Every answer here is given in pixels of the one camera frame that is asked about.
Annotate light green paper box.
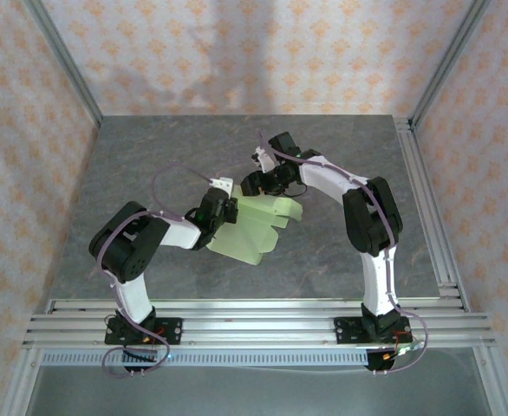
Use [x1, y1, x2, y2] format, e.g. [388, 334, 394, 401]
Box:
[205, 184, 305, 266]

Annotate grey metal sheet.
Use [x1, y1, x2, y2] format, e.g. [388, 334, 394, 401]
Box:
[23, 366, 496, 416]

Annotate black electronics board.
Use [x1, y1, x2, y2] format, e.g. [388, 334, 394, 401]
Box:
[366, 340, 424, 374]

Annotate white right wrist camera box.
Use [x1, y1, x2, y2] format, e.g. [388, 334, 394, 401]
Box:
[251, 146, 277, 175]

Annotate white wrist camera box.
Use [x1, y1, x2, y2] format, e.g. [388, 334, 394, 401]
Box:
[251, 146, 277, 175]
[208, 176, 234, 195]

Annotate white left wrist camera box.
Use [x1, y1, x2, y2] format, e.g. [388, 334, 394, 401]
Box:
[208, 176, 234, 195]

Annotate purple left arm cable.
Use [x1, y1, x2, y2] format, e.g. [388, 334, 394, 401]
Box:
[88, 160, 216, 379]

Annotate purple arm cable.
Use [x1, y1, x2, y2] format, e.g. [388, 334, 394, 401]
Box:
[256, 132, 431, 377]
[88, 160, 216, 379]

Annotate wide aluminium mounting rail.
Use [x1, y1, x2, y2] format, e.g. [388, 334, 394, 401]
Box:
[22, 298, 498, 348]

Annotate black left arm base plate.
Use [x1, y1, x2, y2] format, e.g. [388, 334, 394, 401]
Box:
[104, 317, 184, 347]

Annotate grey slotted cable duct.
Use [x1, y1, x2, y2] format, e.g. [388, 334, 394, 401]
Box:
[41, 349, 370, 367]

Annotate aluminium side rail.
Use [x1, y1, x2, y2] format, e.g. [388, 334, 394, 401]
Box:
[394, 116, 472, 313]

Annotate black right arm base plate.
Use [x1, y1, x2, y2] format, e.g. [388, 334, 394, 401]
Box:
[334, 315, 414, 346]

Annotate aluminium frame post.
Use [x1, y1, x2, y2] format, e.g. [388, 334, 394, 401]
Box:
[407, 0, 493, 129]
[22, 0, 104, 129]

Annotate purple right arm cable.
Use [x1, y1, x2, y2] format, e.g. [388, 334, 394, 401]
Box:
[256, 132, 431, 377]

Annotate aluminium frame strut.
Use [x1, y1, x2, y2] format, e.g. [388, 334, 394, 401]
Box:
[6, 346, 42, 416]
[470, 346, 508, 416]

